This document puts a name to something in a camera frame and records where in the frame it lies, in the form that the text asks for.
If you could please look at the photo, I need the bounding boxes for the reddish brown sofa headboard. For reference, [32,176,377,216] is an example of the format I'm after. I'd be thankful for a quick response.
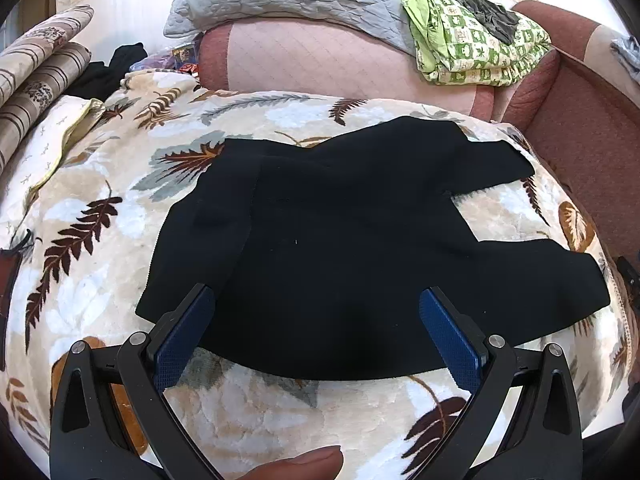
[492,0,639,266]

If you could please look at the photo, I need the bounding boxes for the leaf-patterned beige blanket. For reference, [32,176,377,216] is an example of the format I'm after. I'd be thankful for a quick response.
[1,72,638,479]

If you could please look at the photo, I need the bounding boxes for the person's left hand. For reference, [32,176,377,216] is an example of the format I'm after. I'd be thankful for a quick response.
[240,445,344,480]

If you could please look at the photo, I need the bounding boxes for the dark grey cloth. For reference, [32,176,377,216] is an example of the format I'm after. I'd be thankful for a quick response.
[454,0,520,44]

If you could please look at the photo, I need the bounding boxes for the pink quilted bolster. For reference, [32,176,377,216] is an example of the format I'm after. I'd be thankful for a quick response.
[198,18,494,120]

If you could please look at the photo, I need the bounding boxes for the black garment in background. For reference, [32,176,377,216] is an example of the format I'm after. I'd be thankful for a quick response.
[64,42,148,102]

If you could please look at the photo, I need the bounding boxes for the black pants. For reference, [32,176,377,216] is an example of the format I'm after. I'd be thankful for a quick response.
[136,116,610,380]

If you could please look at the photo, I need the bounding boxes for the striped beige rolled mattress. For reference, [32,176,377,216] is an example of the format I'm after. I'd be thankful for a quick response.
[0,4,94,167]

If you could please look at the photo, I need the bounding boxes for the green patterned folded quilt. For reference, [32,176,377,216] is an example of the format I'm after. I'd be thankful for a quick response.
[400,0,551,87]

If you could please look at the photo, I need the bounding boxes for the colourful printed fabric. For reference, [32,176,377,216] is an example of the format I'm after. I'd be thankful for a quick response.
[129,44,198,78]

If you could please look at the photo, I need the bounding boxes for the white yellow-edged cloth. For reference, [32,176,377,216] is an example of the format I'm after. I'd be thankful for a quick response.
[1,96,105,216]

